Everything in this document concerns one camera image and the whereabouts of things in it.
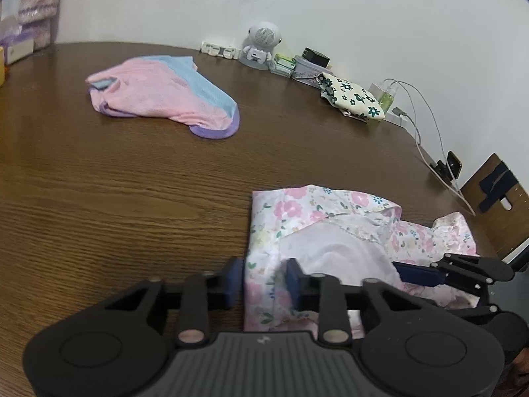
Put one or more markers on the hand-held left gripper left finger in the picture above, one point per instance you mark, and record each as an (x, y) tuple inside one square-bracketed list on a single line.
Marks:
[(233, 279)]

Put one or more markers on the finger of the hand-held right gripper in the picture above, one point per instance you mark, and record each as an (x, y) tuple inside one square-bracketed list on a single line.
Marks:
[(417, 275), (467, 304)]

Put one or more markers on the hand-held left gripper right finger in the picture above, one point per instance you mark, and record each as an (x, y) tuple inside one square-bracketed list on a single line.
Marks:
[(293, 283)]

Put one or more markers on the pink floral dress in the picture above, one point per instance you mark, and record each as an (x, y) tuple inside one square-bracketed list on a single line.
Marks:
[(330, 252)]

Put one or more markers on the wooden chair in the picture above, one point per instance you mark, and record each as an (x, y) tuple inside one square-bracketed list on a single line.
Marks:
[(516, 223)]

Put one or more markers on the white power strip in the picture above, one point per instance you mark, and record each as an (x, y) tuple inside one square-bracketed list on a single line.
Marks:
[(396, 122)]

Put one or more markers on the green spray bottle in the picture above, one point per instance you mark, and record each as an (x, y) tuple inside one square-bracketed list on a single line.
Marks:
[(386, 101)]

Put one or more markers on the white charger block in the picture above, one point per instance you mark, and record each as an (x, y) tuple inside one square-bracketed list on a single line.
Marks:
[(375, 91)]

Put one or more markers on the cream floral folded cloth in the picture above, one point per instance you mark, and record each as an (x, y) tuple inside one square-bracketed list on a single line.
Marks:
[(351, 95)]

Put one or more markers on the pink blue purple garment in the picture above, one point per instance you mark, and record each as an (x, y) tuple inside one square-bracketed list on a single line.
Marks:
[(157, 91)]

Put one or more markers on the green white small box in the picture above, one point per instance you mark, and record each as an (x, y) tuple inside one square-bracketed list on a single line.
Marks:
[(286, 58), (282, 69)]

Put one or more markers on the black power adapter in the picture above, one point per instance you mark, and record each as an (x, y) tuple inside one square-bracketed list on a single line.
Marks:
[(316, 56)]

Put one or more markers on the white robot speaker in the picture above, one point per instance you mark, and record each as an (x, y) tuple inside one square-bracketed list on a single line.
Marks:
[(264, 35)]

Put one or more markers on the yellow cup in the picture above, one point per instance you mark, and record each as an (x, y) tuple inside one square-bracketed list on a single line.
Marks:
[(2, 66)]

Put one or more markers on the purple tissue box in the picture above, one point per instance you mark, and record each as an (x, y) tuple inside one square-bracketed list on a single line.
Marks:
[(16, 47)]

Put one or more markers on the purple knitted vase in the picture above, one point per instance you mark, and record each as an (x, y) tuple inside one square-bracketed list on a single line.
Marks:
[(39, 0)]

